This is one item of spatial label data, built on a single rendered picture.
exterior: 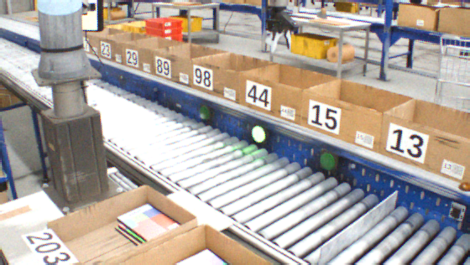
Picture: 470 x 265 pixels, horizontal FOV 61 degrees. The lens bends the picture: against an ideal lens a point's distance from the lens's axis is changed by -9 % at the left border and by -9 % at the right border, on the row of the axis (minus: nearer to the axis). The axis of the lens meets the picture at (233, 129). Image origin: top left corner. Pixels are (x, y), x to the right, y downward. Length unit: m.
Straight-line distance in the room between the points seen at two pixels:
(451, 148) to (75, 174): 1.32
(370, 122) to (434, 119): 0.33
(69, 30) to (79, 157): 0.45
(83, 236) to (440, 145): 1.24
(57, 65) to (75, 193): 0.47
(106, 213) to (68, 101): 0.41
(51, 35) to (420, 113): 1.46
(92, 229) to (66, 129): 0.35
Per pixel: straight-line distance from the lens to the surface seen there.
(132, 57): 2.96
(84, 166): 1.60
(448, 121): 1.87
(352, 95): 2.06
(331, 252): 1.35
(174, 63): 2.54
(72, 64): 1.48
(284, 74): 2.30
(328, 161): 1.76
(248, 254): 1.19
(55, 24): 1.47
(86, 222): 1.45
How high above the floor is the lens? 1.57
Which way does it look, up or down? 22 degrees down
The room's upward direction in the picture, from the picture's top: straight up
